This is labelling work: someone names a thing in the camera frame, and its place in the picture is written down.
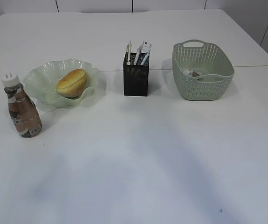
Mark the brown coffee drink bottle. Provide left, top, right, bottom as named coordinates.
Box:
left=1, top=73, right=42, bottom=138

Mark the grey grip ballpoint pen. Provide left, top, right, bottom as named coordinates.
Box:
left=133, top=45, right=143, bottom=65

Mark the white paper ball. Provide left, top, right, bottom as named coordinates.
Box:
left=183, top=69, right=193, bottom=77

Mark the blue grip pen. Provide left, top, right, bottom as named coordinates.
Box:
left=141, top=52, right=150, bottom=65

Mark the green wavy glass plate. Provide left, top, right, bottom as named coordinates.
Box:
left=23, top=59, right=100, bottom=108

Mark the brown bread loaf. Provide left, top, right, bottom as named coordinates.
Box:
left=56, top=69, right=87, bottom=98

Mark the black mesh pen holder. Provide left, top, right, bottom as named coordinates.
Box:
left=123, top=52, right=149, bottom=97

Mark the small grey paper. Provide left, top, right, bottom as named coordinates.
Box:
left=192, top=71, right=201, bottom=77

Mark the green plastic woven basket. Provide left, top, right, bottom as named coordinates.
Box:
left=172, top=40, right=234, bottom=101

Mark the beige grip ballpoint pen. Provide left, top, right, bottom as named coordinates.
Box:
left=126, top=40, right=132, bottom=65

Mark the clear plastic ruler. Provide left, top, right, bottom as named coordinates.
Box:
left=141, top=41, right=152, bottom=54

